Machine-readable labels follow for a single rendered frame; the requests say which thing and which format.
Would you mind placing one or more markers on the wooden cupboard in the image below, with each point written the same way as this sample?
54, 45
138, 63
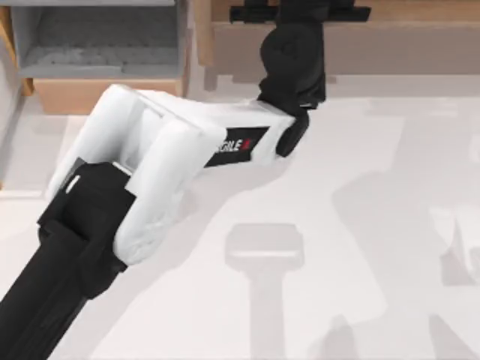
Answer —
393, 48

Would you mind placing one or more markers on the pale wooden drawer front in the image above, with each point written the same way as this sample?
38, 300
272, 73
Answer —
71, 93

